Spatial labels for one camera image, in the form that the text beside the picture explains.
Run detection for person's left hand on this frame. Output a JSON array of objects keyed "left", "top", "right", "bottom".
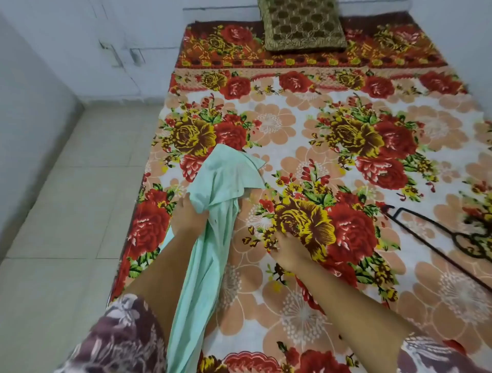
[{"left": 171, "top": 193, "right": 210, "bottom": 241}]

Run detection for person's right hand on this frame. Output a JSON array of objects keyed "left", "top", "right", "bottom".
[{"left": 270, "top": 229, "right": 313, "bottom": 272}]

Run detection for mint green cloth garment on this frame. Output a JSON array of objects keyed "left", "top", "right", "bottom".
[{"left": 159, "top": 143, "right": 267, "bottom": 373}]

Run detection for floral red bed sheet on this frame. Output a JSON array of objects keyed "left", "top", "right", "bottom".
[{"left": 109, "top": 12, "right": 492, "bottom": 373}]

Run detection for person's right forearm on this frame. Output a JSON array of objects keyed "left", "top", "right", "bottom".
[{"left": 293, "top": 258, "right": 417, "bottom": 373}]

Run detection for person's left forearm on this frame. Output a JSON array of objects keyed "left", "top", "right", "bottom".
[{"left": 124, "top": 229, "right": 202, "bottom": 344}]

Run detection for black metal clothes hanger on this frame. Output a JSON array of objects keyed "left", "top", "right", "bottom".
[{"left": 381, "top": 204, "right": 492, "bottom": 293}]

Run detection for maroon floral left sleeve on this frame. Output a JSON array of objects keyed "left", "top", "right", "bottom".
[{"left": 54, "top": 294, "right": 168, "bottom": 373}]

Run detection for maroon floral sleeve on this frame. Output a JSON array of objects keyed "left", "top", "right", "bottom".
[
  {"left": 54, "top": 294, "right": 168, "bottom": 373},
  {"left": 397, "top": 332, "right": 492, "bottom": 373}
]

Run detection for maroon floral right sleeve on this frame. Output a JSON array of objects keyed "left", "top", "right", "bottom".
[{"left": 397, "top": 332, "right": 492, "bottom": 373}]

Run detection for olive patterned cushion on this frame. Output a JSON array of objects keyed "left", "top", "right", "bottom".
[{"left": 257, "top": 0, "right": 348, "bottom": 52}]

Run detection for white cabinet doors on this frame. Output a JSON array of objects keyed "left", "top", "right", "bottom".
[{"left": 0, "top": 0, "right": 185, "bottom": 101}]

